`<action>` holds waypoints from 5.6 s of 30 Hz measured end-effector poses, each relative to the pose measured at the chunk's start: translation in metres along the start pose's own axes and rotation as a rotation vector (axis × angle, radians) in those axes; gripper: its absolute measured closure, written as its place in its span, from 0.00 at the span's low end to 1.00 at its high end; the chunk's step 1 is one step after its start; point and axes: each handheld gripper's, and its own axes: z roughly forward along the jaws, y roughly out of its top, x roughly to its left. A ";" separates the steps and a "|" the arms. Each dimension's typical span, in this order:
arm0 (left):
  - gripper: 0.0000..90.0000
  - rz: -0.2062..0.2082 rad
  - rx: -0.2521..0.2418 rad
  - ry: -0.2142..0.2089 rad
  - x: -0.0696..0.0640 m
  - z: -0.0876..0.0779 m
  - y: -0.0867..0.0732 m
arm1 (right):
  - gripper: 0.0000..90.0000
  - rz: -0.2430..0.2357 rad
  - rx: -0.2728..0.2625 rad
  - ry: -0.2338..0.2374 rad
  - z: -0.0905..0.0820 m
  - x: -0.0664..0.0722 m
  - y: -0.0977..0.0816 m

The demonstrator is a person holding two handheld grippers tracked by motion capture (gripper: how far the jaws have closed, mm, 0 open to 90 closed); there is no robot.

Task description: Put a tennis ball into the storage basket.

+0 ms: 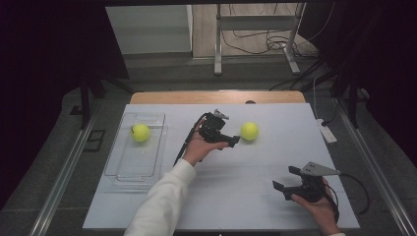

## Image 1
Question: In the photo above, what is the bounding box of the clear plastic container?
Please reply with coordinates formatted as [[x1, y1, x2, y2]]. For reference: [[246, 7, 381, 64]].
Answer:
[[103, 111, 169, 193]]

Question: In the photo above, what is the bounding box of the black floor frame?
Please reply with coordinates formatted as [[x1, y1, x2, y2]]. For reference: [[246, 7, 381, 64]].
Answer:
[[83, 129, 106, 152]]

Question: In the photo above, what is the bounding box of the left hand-held gripper black cable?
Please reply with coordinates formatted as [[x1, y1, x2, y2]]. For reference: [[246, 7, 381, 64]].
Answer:
[[172, 112, 209, 167]]

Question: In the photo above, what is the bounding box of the white power strip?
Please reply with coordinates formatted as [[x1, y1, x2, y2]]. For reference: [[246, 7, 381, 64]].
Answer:
[[316, 118, 338, 145]]

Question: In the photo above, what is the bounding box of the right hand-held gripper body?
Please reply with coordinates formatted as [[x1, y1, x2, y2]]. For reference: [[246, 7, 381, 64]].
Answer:
[[282, 161, 342, 204]]

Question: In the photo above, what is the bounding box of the aluminium rail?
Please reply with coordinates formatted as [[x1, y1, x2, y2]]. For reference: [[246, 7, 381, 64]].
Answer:
[[29, 116, 98, 236], [335, 97, 417, 236]]

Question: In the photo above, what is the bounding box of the yellow tennis ball dark mark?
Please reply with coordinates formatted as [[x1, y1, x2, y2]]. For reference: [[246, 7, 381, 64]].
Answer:
[[131, 123, 151, 144]]

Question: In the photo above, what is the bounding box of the right hand-held gripper black cable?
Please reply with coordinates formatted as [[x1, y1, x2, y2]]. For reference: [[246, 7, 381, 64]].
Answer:
[[324, 172, 371, 222]]

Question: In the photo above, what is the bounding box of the black metal stand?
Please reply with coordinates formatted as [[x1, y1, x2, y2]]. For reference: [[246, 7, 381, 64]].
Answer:
[[329, 65, 362, 130], [69, 73, 136, 131]]

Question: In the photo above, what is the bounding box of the person's right hand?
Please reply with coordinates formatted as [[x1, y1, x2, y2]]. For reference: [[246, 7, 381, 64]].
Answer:
[[290, 178, 341, 235]]

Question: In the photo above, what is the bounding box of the white table board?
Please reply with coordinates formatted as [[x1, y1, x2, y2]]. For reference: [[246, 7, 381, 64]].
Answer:
[[82, 103, 361, 230]]

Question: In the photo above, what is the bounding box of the hand-held gripper black cable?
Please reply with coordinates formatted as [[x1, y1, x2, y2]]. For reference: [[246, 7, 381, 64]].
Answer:
[[172, 112, 209, 167], [324, 172, 371, 222]]

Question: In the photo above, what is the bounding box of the person's left hand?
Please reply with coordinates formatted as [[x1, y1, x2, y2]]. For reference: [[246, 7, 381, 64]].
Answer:
[[182, 118, 230, 167]]

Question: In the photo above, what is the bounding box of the black cable bundle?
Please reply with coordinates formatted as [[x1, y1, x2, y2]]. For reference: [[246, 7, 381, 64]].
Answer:
[[220, 3, 321, 62]]

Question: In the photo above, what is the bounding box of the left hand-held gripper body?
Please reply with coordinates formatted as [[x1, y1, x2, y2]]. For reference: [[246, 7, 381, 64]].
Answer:
[[198, 109, 232, 145]]

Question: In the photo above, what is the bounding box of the white cabinet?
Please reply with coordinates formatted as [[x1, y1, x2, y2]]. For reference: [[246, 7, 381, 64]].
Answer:
[[105, 4, 194, 55]]

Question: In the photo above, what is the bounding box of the white metal desk frame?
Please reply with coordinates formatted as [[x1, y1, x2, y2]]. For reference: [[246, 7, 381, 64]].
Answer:
[[213, 3, 308, 77]]

